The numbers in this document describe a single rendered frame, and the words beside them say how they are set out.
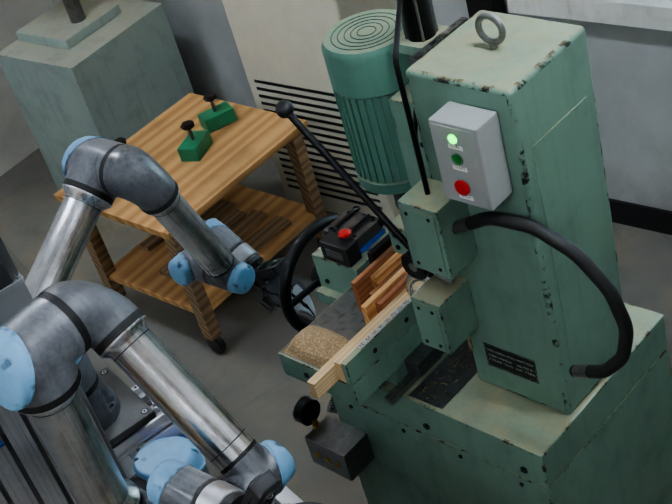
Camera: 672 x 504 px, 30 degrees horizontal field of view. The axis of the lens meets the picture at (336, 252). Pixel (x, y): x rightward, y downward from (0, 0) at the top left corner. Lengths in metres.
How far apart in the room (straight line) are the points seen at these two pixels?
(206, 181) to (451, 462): 1.64
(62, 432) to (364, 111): 0.79
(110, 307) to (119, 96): 2.77
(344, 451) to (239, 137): 1.63
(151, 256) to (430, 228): 2.27
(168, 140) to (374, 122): 1.99
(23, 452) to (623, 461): 1.20
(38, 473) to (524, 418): 0.91
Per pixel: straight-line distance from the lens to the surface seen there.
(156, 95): 4.80
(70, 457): 2.05
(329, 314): 2.62
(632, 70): 3.82
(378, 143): 2.32
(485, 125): 1.99
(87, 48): 4.63
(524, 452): 2.38
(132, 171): 2.66
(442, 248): 2.17
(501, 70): 2.03
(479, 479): 2.56
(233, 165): 3.95
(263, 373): 3.94
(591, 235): 2.28
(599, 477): 2.58
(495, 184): 2.05
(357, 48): 2.24
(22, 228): 5.14
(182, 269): 2.97
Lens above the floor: 2.51
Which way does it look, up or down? 35 degrees down
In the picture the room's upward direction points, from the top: 17 degrees counter-clockwise
